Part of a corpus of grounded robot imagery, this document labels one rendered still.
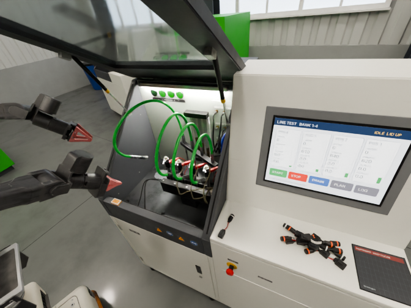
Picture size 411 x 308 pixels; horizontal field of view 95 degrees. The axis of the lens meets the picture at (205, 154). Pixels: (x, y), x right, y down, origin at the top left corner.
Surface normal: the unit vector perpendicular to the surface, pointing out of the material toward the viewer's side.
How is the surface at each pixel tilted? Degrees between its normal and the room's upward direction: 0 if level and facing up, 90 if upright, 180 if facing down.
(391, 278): 0
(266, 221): 0
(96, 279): 0
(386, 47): 90
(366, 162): 76
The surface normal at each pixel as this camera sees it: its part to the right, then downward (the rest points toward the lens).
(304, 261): -0.10, -0.78
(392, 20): -0.51, 0.57
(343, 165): -0.41, 0.40
